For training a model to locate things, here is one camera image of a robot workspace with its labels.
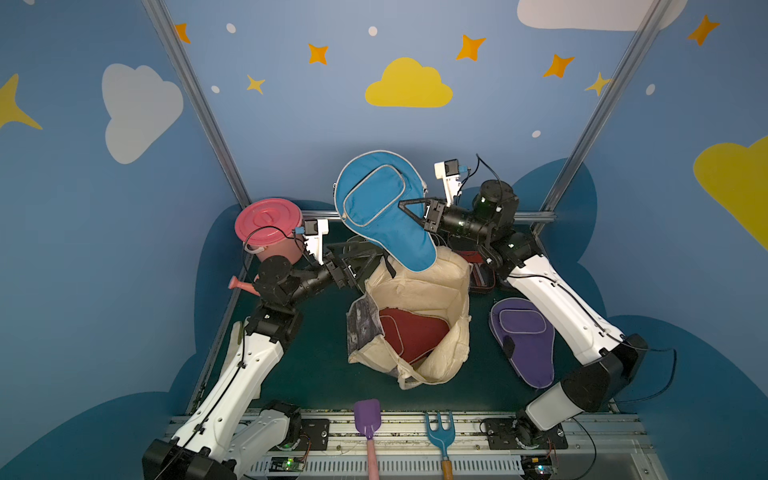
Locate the teal blue paddle case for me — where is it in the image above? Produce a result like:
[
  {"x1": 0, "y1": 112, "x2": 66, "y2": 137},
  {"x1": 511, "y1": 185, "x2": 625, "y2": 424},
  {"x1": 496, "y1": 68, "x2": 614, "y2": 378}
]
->
[{"x1": 333, "y1": 150, "x2": 437, "y2": 272}]

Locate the black red paddle case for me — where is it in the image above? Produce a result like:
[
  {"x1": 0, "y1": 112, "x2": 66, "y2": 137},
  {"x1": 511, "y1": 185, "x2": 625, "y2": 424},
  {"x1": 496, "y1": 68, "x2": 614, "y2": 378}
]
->
[{"x1": 456, "y1": 250, "x2": 496, "y2": 294}]

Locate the cream canvas tote bag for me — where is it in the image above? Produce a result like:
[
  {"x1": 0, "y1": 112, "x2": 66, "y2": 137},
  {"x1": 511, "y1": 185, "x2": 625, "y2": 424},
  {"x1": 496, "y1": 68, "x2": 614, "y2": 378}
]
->
[{"x1": 346, "y1": 246, "x2": 471, "y2": 390}]

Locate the maroon red paddle case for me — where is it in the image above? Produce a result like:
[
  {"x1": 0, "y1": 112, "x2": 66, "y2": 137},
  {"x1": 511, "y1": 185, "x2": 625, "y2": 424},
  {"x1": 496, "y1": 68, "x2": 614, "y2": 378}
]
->
[{"x1": 379, "y1": 308, "x2": 450, "y2": 365}]

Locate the purple paddle case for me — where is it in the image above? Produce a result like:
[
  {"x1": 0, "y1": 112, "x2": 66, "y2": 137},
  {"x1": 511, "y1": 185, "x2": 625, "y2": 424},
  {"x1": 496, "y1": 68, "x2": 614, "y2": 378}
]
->
[{"x1": 489, "y1": 297, "x2": 555, "y2": 390}]

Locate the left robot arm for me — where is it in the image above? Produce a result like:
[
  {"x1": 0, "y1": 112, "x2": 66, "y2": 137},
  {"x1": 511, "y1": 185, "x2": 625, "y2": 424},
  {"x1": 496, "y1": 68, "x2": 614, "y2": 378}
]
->
[{"x1": 142, "y1": 241, "x2": 388, "y2": 479}]

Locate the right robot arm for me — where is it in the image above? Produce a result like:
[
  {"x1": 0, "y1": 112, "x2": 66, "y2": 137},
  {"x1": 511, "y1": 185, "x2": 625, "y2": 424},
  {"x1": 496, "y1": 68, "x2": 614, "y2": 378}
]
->
[{"x1": 398, "y1": 180, "x2": 648, "y2": 445}]

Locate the pink bucket with lid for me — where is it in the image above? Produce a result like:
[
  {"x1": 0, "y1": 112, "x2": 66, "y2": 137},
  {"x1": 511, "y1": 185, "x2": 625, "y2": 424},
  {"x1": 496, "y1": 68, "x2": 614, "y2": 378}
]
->
[{"x1": 235, "y1": 198, "x2": 304, "y2": 264}]

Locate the pink watering can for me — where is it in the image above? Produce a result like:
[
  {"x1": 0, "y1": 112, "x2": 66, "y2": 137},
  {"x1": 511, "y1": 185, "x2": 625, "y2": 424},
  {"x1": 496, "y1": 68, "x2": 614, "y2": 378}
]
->
[{"x1": 228, "y1": 276, "x2": 260, "y2": 296}]

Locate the purple toy shovel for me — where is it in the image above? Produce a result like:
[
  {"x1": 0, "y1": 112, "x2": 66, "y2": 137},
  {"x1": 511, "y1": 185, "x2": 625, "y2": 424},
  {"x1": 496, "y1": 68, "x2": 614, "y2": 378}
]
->
[{"x1": 354, "y1": 399, "x2": 382, "y2": 480}]

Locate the teal toy rake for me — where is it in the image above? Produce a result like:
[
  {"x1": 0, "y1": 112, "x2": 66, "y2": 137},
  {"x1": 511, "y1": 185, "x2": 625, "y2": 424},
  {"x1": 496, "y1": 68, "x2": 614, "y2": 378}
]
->
[{"x1": 424, "y1": 412, "x2": 456, "y2": 480}]

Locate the left circuit board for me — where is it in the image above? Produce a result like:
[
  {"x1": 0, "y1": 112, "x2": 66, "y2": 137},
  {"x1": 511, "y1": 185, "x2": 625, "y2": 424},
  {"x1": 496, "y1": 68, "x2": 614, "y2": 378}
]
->
[{"x1": 268, "y1": 457, "x2": 306, "y2": 474}]

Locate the circuit board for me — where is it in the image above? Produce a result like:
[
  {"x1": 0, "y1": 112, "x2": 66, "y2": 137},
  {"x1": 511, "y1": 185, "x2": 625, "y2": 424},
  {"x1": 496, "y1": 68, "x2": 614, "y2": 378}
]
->
[
  {"x1": 268, "y1": 457, "x2": 306, "y2": 474},
  {"x1": 520, "y1": 456, "x2": 557, "y2": 480}
]

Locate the right circuit board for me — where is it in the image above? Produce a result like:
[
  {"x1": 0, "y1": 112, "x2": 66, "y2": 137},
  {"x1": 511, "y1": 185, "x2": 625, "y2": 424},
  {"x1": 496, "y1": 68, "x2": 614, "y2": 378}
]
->
[{"x1": 520, "y1": 456, "x2": 557, "y2": 480}]

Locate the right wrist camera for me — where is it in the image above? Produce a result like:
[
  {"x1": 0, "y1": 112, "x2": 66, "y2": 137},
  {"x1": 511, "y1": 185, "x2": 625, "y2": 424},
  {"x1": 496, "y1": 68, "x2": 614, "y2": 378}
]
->
[{"x1": 434, "y1": 159, "x2": 468, "y2": 206}]

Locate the aluminium back rail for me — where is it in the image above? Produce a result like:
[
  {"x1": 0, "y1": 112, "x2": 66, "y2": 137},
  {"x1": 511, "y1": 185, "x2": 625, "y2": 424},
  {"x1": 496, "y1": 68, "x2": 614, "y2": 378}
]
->
[{"x1": 302, "y1": 209, "x2": 556, "y2": 224}]

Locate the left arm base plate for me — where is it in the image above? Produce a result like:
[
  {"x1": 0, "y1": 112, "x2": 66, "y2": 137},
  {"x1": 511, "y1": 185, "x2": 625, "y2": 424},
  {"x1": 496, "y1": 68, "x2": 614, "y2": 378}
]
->
[{"x1": 276, "y1": 418, "x2": 330, "y2": 452}]

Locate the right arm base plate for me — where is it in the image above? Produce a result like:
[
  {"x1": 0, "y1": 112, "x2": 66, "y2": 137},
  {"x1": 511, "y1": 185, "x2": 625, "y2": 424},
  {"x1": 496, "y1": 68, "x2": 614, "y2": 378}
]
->
[{"x1": 480, "y1": 417, "x2": 568, "y2": 450}]

